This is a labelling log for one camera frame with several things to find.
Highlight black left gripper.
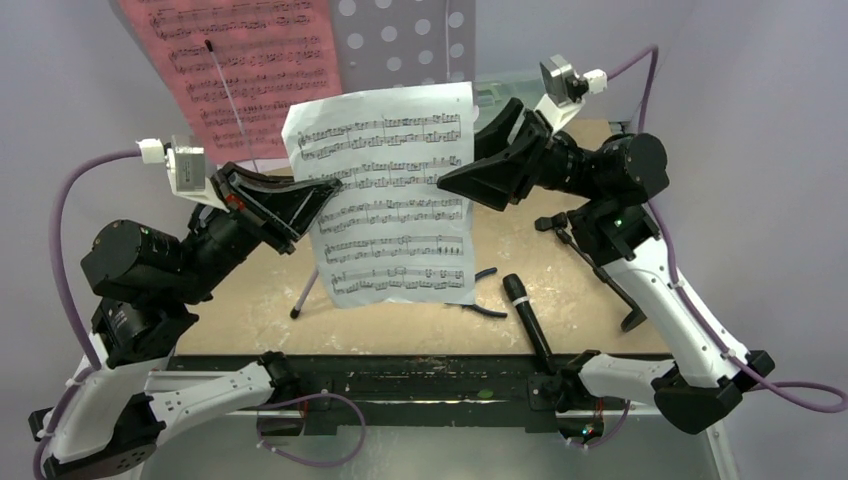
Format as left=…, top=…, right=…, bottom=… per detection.
left=169, top=159, right=344, bottom=302

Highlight white sheet music page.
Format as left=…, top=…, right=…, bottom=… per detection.
left=281, top=82, right=476, bottom=309

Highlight pink sheet music page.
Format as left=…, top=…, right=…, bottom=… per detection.
left=115, top=0, right=342, bottom=164

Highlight white perforated music stand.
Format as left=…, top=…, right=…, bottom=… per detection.
left=109, top=0, right=478, bottom=321

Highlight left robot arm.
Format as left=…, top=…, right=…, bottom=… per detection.
left=29, top=163, right=342, bottom=479

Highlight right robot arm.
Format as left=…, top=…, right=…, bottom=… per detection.
left=437, top=98, right=774, bottom=434

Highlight clear green storage box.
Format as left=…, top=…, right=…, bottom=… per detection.
left=474, top=68, right=573, bottom=133

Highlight black clarinet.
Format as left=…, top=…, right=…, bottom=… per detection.
left=502, top=273, right=557, bottom=375

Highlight black round disc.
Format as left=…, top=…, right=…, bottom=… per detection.
left=534, top=211, right=649, bottom=334

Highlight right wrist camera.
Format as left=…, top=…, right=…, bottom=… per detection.
left=534, top=55, right=608, bottom=132

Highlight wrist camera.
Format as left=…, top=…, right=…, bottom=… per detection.
left=534, top=55, right=608, bottom=132
left=136, top=135, right=224, bottom=209

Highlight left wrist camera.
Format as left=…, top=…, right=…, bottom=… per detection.
left=136, top=135, right=224, bottom=209

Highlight blue handled pliers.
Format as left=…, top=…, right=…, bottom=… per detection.
left=449, top=267, right=508, bottom=320

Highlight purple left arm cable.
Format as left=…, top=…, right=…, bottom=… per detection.
left=31, top=148, right=368, bottom=480

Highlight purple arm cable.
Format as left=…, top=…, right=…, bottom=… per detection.
left=31, top=148, right=368, bottom=480
left=606, top=44, right=848, bottom=452

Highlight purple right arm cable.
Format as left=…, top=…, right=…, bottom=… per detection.
left=606, top=44, right=848, bottom=452

